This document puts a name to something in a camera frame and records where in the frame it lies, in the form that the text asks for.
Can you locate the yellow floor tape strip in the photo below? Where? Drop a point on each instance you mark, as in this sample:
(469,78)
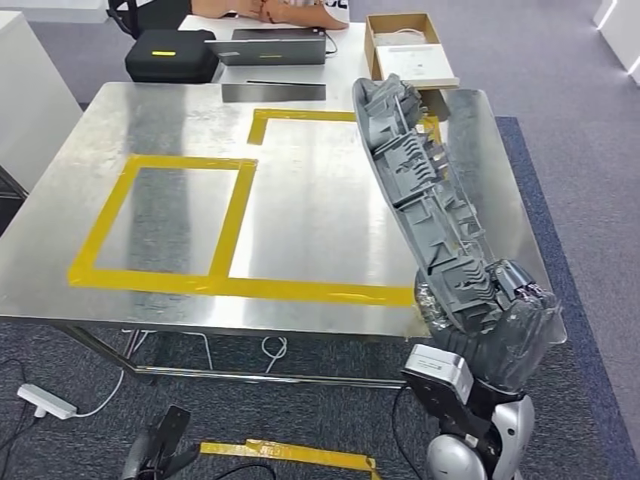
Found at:
(300,454)

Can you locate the black office chair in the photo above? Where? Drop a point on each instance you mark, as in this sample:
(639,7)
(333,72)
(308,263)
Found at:
(130,16)

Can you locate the yellow workbench tape outline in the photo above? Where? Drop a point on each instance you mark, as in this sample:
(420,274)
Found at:
(150,281)

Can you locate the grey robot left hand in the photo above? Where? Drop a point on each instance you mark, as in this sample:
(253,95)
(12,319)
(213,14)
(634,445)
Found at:
(170,430)

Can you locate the grey laptop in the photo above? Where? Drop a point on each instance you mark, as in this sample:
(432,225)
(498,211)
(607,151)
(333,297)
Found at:
(270,50)

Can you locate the long grey plastic part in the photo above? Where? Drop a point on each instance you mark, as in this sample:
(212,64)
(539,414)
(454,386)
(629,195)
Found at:
(415,179)

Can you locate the steel workbench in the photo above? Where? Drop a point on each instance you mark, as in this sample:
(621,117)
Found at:
(324,218)

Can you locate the white cabinet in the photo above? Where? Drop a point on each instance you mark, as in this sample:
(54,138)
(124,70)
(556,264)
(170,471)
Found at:
(35,99)

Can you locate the open cardboard box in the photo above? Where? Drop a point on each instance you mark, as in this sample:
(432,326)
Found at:
(369,46)

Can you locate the white power strip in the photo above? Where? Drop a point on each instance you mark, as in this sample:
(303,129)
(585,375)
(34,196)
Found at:
(45,401)

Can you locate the dark grey flat bar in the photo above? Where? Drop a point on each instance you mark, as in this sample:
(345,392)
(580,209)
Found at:
(275,91)

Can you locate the black carrying case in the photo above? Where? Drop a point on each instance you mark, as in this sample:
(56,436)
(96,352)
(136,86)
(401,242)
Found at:
(170,66)

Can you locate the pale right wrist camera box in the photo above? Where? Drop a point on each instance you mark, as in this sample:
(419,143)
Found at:
(440,371)

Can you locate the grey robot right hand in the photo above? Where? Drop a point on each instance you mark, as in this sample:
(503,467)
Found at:
(530,338)

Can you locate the white flat box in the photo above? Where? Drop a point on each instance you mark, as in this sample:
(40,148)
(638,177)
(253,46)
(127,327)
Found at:
(415,66)

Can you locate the person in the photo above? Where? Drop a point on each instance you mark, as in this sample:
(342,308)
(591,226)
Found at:
(300,16)

